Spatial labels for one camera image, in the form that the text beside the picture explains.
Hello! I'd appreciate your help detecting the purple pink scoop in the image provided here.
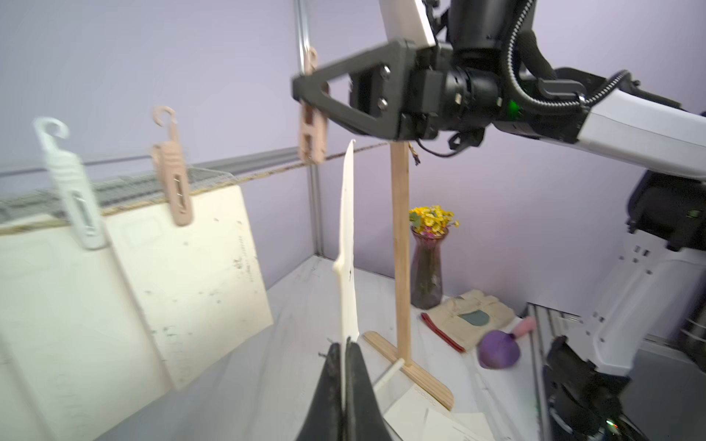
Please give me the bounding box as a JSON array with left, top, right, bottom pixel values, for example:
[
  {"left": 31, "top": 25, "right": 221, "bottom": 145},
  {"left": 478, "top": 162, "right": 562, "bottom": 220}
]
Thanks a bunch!
[{"left": 477, "top": 317, "right": 537, "bottom": 369}]

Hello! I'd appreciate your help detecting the pink clothespin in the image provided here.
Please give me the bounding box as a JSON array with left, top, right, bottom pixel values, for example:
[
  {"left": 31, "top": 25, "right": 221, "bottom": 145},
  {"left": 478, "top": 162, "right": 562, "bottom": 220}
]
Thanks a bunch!
[
  {"left": 152, "top": 106, "right": 193, "bottom": 227},
  {"left": 298, "top": 46, "right": 330, "bottom": 166}
]

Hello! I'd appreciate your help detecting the white postcard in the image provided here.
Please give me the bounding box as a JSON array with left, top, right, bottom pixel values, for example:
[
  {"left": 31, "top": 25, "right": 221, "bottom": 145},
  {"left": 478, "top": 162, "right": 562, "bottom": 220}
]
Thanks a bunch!
[
  {"left": 384, "top": 386, "right": 495, "bottom": 440},
  {"left": 106, "top": 186, "right": 273, "bottom": 389},
  {"left": 333, "top": 139, "right": 360, "bottom": 412},
  {"left": 1, "top": 227, "right": 172, "bottom": 440}
]

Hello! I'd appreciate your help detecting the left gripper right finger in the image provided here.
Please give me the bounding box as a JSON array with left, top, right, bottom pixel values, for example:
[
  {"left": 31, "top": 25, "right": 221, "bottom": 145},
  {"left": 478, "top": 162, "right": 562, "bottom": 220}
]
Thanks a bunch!
[{"left": 344, "top": 340, "right": 392, "bottom": 441}]

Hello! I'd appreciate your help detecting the white wire basket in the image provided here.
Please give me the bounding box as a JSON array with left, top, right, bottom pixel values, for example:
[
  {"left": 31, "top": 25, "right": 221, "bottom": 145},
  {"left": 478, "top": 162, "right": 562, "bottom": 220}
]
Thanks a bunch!
[{"left": 1, "top": 167, "right": 235, "bottom": 224}]

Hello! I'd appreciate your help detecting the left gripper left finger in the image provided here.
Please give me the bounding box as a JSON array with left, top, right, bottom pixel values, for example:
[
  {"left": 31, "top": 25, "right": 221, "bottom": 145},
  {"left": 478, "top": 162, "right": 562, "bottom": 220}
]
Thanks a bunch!
[{"left": 296, "top": 343, "right": 344, "bottom": 441}]

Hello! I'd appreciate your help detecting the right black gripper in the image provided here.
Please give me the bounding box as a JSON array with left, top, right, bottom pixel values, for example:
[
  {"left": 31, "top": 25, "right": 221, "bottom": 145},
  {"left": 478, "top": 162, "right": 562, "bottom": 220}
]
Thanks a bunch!
[{"left": 292, "top": 40, "right": 502, "bottom": 141}]

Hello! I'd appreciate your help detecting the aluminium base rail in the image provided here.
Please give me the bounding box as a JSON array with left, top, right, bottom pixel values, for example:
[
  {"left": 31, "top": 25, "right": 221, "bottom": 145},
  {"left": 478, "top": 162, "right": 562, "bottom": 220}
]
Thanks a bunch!
[{"left": 523, "top": 301, "right": 706, "bottom": 441}]

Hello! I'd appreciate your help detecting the purple vase with flowers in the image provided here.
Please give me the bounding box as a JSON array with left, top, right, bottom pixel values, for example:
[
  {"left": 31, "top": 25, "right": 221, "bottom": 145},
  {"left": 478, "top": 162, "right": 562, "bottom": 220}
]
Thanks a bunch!
[{"left": 409, "top": 205, "right": 460, "bottom": 310}]

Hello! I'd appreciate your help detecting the wooden string rack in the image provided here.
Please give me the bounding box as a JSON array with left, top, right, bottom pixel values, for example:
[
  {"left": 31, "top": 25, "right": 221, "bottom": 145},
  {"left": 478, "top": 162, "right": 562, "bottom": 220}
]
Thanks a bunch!
[{"left": 0, "top": 140, "right": 456, "bottom": 412}]

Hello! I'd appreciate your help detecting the beige work glove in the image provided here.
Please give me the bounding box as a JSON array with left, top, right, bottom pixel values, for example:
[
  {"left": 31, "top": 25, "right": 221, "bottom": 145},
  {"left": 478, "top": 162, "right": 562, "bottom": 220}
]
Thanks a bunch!
[{"left": 420, "top": 290, "right": 516, "bottom": 354}]

